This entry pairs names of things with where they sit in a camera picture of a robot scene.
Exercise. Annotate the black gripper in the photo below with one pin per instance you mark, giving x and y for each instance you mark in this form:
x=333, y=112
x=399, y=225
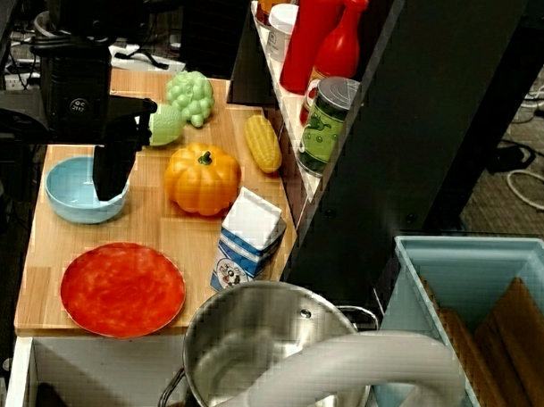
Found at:
x=127, y=127

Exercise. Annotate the light blue bowl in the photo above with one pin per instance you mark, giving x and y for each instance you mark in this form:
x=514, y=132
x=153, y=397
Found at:
x=71, y=205

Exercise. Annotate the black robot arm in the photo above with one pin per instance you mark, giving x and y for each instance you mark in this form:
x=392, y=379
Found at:
x=75, y=89

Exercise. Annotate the green toy lemon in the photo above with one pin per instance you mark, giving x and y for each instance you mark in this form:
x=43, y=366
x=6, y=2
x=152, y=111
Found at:
x=167, y=126

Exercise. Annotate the orange toy pumpkin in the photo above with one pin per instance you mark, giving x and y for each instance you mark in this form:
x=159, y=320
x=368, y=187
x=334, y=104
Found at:
x=201, y=187

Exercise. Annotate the green toy grape bunch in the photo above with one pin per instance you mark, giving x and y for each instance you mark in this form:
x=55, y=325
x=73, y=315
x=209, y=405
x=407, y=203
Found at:
x=191, y=95

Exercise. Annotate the red round plate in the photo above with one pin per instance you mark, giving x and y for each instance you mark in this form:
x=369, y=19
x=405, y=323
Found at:
x=121, y=292

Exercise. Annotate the white power strip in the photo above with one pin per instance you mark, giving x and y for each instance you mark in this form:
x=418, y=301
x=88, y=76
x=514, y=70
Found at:
x=17, y=82

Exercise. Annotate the yellow toy corn cob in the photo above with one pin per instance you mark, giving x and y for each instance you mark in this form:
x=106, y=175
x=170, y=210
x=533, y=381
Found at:
x=263, y=143

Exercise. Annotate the blue white milk carton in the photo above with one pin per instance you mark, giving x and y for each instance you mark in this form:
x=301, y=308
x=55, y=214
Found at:
x=248, y=238

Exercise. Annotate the white kitchen cabinet base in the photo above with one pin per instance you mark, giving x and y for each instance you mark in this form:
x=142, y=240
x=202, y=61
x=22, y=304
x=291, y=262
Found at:
x=92, y=367

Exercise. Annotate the green peas toy can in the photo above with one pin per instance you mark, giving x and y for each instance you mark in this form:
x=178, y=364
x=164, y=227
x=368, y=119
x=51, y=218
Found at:
x=321, y=134

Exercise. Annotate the stainless steel pot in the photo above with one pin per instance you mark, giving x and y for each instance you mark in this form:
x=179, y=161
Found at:
x=250, y=328

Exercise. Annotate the white lidded jar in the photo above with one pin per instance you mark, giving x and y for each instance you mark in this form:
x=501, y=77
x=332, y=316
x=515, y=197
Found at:
x=280, y=29

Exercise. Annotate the plain red ketchup bottle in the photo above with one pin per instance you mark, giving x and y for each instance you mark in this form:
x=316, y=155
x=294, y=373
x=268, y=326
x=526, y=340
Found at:
x=309, y=39

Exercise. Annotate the red bottle with label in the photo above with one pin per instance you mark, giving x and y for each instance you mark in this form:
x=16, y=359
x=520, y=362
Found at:
x=342, y=49

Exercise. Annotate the black kitchen shelf unit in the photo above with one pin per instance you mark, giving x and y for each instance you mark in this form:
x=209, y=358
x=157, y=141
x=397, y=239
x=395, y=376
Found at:
x=390, y=149

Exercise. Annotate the white curved faucet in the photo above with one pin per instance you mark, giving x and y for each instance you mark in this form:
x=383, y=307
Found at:
x=360, y=358

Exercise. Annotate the light blue plastic bin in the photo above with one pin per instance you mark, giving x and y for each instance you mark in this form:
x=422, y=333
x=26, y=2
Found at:
x=466, y=264

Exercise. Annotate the brown wooden board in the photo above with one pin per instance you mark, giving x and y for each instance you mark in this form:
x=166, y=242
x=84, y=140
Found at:
x=522, y=337
x=463, y=353

